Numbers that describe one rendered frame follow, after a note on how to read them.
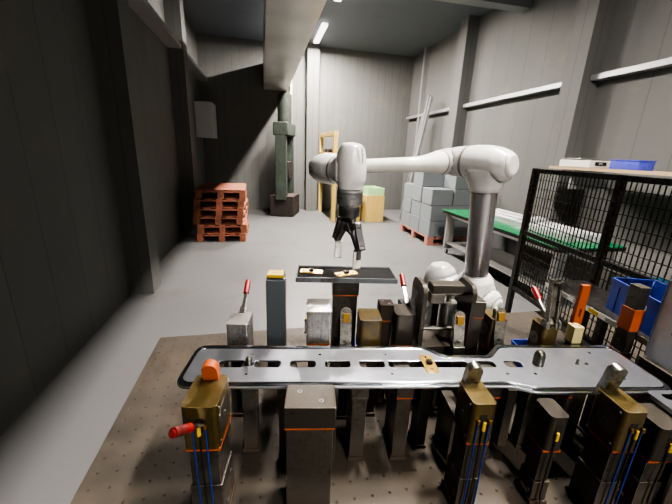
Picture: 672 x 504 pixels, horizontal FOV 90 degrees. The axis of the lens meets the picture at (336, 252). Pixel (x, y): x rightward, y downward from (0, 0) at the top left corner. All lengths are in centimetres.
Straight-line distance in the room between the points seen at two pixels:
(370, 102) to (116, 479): 961
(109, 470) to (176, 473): 19
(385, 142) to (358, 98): 140
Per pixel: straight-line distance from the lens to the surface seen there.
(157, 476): 124
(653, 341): 149
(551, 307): 135
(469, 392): 94
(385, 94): 1023
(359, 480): 116
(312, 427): 89
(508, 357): 122
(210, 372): 89
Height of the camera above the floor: 159
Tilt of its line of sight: 17 degrees down
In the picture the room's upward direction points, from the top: 2 degrees clockwise
